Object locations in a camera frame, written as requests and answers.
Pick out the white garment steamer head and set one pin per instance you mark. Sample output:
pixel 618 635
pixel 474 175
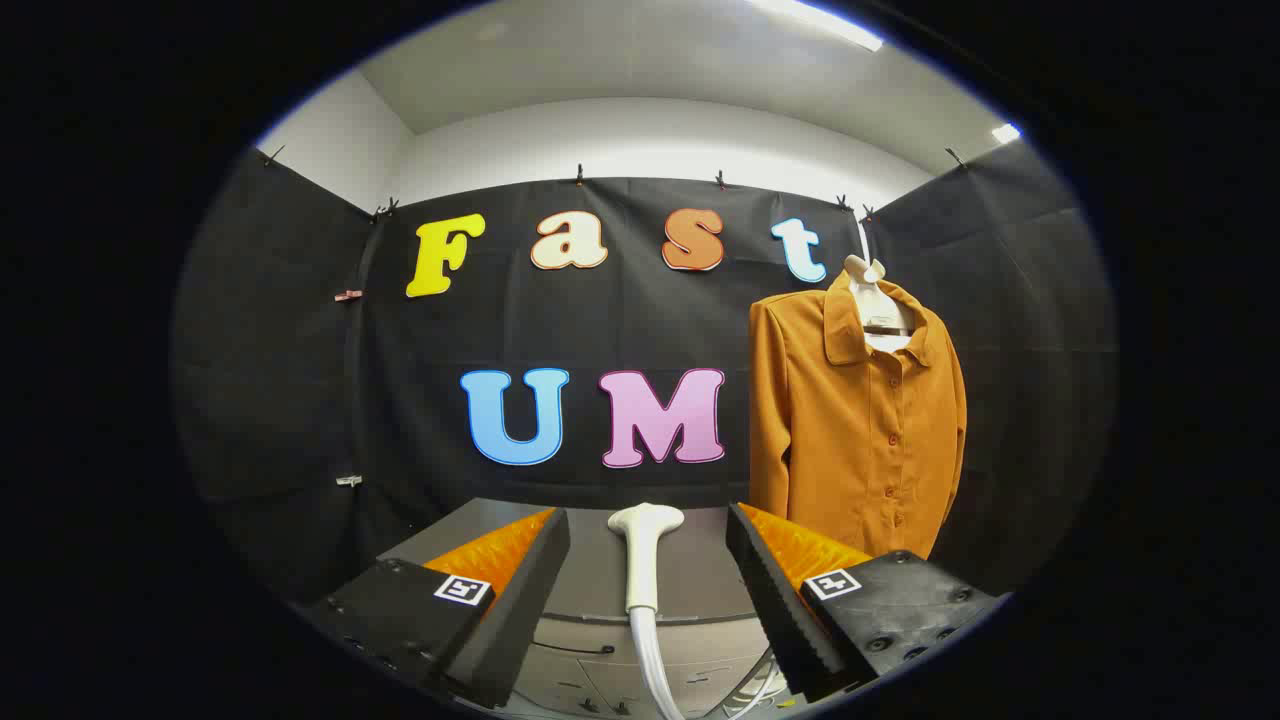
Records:
pixel 643 550

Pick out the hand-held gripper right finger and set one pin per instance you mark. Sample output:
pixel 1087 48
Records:
pixel 765 590

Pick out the long ceiling light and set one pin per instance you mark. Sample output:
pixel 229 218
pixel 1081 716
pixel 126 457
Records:
pixel 820 22

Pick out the orange button-up shirt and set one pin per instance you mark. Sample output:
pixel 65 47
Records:
pixel 850 440

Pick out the white garment hanger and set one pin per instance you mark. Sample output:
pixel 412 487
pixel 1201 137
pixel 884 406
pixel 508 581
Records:
pixel 876 305

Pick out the row of black clips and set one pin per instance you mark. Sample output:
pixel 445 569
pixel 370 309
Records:
pixel 579 175

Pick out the black backdrop cloth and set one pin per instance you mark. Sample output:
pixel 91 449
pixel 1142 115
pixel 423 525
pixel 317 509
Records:
pixel 620 320

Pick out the small ceiling light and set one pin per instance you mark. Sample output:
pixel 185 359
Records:
pixel 1005 132

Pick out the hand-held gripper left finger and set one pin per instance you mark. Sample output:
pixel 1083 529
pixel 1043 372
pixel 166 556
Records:
pixel 525 600

